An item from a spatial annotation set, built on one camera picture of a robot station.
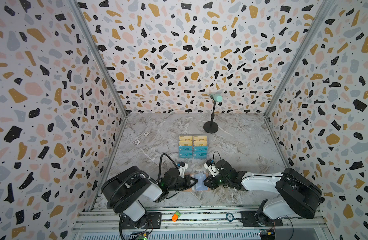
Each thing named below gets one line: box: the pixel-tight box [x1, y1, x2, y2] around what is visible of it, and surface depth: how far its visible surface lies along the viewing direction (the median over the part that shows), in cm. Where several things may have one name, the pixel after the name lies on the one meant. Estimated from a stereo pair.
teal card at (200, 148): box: [194, 146, 208, 152], surface depth 97 cm
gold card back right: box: [193, 135, 207, 141], surface depth 97 cm
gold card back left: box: [179, 135, 193, 142], surface depth 97 cm
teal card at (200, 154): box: [193, 150, 209, 159], surface depth 97 cm
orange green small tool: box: [171, 210, 182, 222], surface depth 75 cm
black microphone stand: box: [203, 94, 219, 134], surface depth 115 cm
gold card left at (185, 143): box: [179, 141, 193, 147], surface depth 97 cm
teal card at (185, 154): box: [179, 150, 193, 159], surface depth 97 cm
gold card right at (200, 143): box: [193, 140, 208, 147], surface depth 97 cm
